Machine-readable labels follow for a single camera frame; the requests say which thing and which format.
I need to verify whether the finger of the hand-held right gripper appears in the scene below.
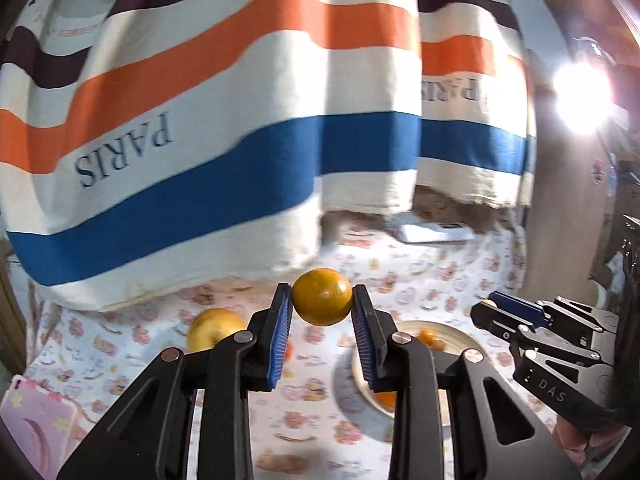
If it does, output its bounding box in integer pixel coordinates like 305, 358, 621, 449
509, 324, 616, 370
470, 290, 622, 345

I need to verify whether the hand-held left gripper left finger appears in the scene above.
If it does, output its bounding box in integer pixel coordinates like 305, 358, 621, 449
56, 282, 296, 480

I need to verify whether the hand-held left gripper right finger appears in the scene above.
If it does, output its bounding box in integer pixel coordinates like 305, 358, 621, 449
350, 284, 583, 480

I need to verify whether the yellowish orange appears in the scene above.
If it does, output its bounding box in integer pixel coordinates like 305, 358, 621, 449
291, 268, 353, 327

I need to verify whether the white plate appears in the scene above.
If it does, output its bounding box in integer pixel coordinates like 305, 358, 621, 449
351, 321, 483, 416

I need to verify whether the person's right hand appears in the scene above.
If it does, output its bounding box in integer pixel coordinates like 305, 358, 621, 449
555, 417, 633, 467

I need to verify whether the yellow apple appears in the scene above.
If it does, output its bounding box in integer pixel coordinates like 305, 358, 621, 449
186, 308, 248, 353

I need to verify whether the brown wooden board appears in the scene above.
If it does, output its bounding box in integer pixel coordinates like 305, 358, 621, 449
525, 35, 626, 301

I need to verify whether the white remote control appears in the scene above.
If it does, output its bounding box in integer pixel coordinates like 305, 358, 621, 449
397, 220, 476, 245

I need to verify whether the cartoon printed bed sheet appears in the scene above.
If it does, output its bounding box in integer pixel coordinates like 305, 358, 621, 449
20, 210, 531, 480

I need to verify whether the striped hanging towel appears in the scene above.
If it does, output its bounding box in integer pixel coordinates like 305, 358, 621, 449
414, 0, 538, 208
0, 0, 423, 313

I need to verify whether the bright lamp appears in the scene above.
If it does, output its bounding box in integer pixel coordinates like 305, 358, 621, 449
552, 37, 617, 136

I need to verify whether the pink tablet case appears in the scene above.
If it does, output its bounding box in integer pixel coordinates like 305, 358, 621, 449
0, 375, 86, 480

